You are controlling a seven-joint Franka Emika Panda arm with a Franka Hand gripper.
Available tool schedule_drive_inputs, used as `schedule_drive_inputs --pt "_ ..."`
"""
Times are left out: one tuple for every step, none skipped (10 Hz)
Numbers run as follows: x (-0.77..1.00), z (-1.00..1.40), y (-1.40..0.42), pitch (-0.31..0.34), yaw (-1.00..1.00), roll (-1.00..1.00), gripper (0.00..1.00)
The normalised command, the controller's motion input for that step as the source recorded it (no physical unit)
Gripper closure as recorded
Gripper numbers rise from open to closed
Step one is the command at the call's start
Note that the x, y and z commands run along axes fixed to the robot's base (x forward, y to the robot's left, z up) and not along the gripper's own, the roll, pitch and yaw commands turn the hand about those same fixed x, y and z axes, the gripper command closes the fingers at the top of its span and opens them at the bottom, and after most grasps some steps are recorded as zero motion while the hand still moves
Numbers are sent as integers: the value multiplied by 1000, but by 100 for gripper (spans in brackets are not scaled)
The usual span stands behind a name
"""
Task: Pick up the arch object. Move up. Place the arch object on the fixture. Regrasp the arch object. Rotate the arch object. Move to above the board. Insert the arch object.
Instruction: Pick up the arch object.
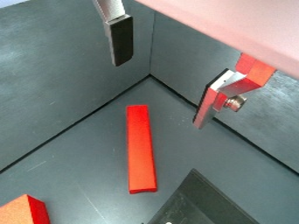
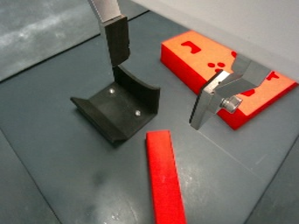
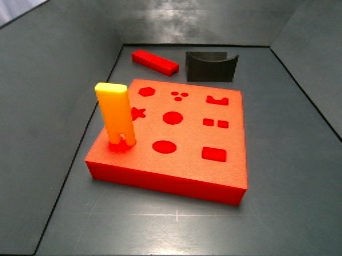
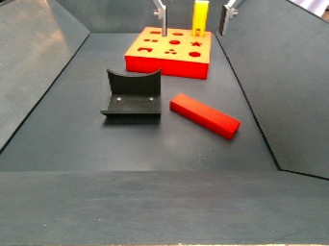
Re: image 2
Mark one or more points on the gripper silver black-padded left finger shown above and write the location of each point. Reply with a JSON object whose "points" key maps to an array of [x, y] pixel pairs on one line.
{"points": [[114, 29]]}

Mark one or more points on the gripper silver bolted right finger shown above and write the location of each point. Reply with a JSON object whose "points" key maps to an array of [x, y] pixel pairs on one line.
{"points": [[219, 92]]}

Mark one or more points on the black curved fixture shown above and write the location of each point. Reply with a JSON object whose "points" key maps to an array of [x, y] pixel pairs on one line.
{"points": [[122, 108]]}

